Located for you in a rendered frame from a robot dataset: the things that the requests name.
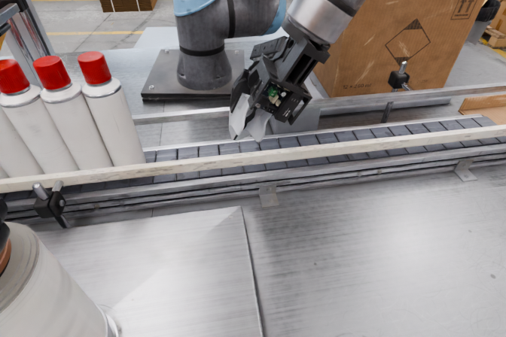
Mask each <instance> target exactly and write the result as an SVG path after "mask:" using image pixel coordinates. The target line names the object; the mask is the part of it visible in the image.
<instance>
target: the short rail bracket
mask: <svg viewBox="0 0 506 337"><path fill-rule="evenodd" d="M32 189H33V190H34V191H35V192H36V194H37V195H38V197H37V199H36V201H35V204H34V205H33V208H34V210H35V211H36V212H37V214H38V215H39V217H40V218H50V217H54V218H55V220H56V221H57V223H58V224H59V225H60V226H61V228H62V229H65V228H71V225H70V224H69V222H68V221H67V219H66V218H65V217H64V215H63V214H62V213H63V210H64V207H65V206H66V200H65V199H64V197H63V196H62V194H61V192H60V191H55V192H54V191H50V192H48V191H46V189H45V188H44V186H43V185H42V183H40V182H35V183H34V184H33V185H32Z"/></svg>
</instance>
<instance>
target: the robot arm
mask: <svg viewBox="0 0 506 337"><path fill-rule="evenodd" d="M365 1H366V0H293V2H292V3H291V5H290V7H289V9H288V10H287V12H288V16H286V18H285V19H284V17H285V10H286V0H173V3H174V10H173V12H174V15H175V21H176V27H177V33H178V43H179V48H180V53H179V57H178V64H177V69H176V74H177V80H178V82H179V83H180V84H181V85H182V86H184V87H187V88H189V89H192V90H213V89H217V88H220V87H222V86H224V85H226V84H227V83H229V82H230V80H231V78H232V68H231V65H230V62H229V59H228V57H227V54H226V51H225V49H224V39H228V38H244V37H252V36H258V37H261V36H264V35H271V34H274V33H275V32H277V31H278V29H279V28H280V27H282V29H283V30H284V31H285V32H286V33H287V34H288V35H289V37H287V36H285V35H284V36H282V37H279V38H275V39H273V40H270V41H265V42H263V43H260V44H256V45H254V47H253V50H252V52H251V56H250V60H252V61H253V63H252V64H251V65H250V66H249V67H248V69H246V68H243V69H242V73H241V75H240V76H239V77H238V78H237V79H236V81H235V82H234V84H233V87H232V90H231V97H230V116H229V131H230V137H231V140H234V141H238V140H240V139H243V138H245V137H247V136H249V135H251V136H252V137H253V138H254V140H256V142H260V141H262V139H263V138H264V136H265V131H266V124H267V121H268V120H269V119H270V117H271V116H274V117H275V120H278V121H281V122H283V123H285V122H286V121H287V120H288V122H289V124H290V125H292V124H293V123H294V121H295V120H296V119H297V118H298V116H299V115H300V114H301V112H302V111H303V109H304V108H305V107H306V106H307V105H308V103H309V102H310V100H311V99H312V96H311V94H310V92H309V90H308V89H307V87H306V85H305V83H304V81H305V80H306V79H307V77H308V76H309V74H310V73H311V71H312V70H313V69H314V68H315V66H316V64H317V63H318V62H320V63H322V64H325V62H326V61H327V59H328V58H329V56H330V54H329V52H328V49H329V48H330V47H331V46H330V44H334V43H335V42H336V40H337V39H338V38H339V37H340V35H341V33H342V32H343V30H344V29H346V28H347V27H348V24H349V22H350V21H351V19H352V18H353V17H354V16H355V14H356V13H357V11H358V10H359V9H360V7H361V6H362V5H363V4H364V2H365ZM283 20H284V21H283ZM301 100H303V103H304V104H303V106H302V107H301V109H300V110H299V111H298V112H297V114H296V115H295V116H294V115H293V111H294V110H295V108H296V107H297V106H298V105H299V103H300V102H301ZM252 108H254V110H253V111H252V113H251V114H250V115H249V116H247V117H246V118H245V116H246V114H247V112H248V111H250V110H252Z"/></svg>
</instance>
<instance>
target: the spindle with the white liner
mask: <svg viewBox="0 0 506 337"><path fill-rule="evenodd" d="M7 213H8V206H7V204H6V203H5V201H4V200H3V199H2V198H1V196H0V337H119V335H118V331H117V327H116V325H115V323H114V321H113V320H112V319H111V318H110V317H109V316H108V315H107V314H106V313H105V312H104V311H103V310H102V309H101V308H100V307H99V306H98V305H97V304H96V303H94V302H93V301H92V300H91V299H90V298H89V297H88V296H87V295H86V293H85V292H84V291H83V290H82V289H81V288H80V286H79V285H78V283H77V282H76V281H75V280H74V279H73V278H72V276H71V275H70V274H69V273H68V272H67V271H66V270H65V269H64V268H63V267H62V265H61V264H60V262H59V261H58V260H57V258H56V257H55V256H54V255H53V254H52V253H51V252H50V251H49V250H48V249H47V248H46V247H45V246H44V244H43V243H42V242H41V240H40V239H39V237H38V236H37V235H36V234H35V232H34V231H33V230H32V229H30V228H29V227H27V226H25V225H23V224H20V223H13V222H4V220H5V218H6V216H7Z"/></svg>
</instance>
